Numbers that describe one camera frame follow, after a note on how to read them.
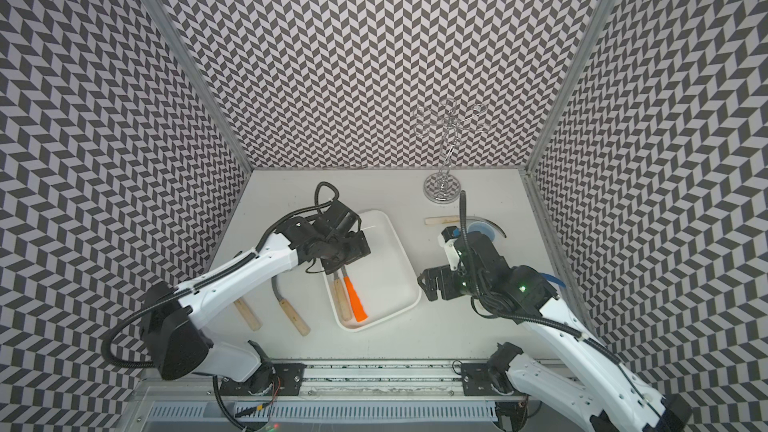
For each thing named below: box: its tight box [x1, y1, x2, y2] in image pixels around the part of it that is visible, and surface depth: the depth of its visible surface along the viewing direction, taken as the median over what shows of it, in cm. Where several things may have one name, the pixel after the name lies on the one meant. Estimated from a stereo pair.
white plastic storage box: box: [322, 210, 421, 332], surface depth 90 cm
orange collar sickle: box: [341, 265, 368, 323], surface depth 87 cm
